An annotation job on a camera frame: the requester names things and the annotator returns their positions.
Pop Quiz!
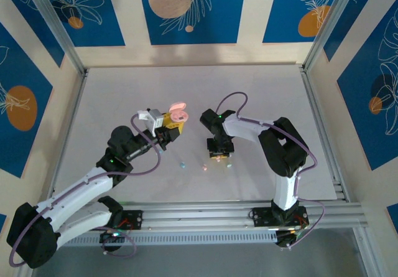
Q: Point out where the pink earbud charging case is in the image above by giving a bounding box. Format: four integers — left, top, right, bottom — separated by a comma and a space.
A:
169, 101, 191, 123

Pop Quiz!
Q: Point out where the black controller box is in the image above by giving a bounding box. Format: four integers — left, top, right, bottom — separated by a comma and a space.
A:
275, 229, 304, 250
99, 230, 125, 253

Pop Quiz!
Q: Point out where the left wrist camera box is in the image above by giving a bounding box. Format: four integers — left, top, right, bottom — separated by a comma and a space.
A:
137, 108, 165, 136

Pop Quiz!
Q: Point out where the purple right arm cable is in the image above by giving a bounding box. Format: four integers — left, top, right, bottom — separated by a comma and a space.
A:
216, 92, 326, 251

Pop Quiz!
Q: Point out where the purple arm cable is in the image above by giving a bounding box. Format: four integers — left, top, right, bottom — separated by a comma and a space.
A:
216, 92, 326, 251
8, 113, 163, 267

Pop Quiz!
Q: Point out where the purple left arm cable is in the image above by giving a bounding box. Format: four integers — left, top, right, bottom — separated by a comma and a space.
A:
8, 113, 163, 267

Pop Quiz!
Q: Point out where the aluminium side rail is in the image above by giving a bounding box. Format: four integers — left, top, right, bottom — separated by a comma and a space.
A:
46, 71, 90, 203
298, 66, 351, 202

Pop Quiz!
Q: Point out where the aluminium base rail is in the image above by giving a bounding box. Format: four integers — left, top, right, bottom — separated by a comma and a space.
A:
30, 199, 364, 230

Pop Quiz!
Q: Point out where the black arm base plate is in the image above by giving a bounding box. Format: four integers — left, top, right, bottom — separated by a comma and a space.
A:
251, 207, 309, 228
118, 210, 144, 231

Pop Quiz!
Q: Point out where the grey slotted cable duct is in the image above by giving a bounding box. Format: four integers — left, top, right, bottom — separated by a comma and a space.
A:
60, 228, 278, 247

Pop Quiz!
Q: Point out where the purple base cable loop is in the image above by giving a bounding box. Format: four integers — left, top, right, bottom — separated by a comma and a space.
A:
101, 227, 138, 258

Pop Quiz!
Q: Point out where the aluminium frame post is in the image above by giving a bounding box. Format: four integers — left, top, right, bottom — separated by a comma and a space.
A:
303, 0, 357, 71
23, 0, 88, 76

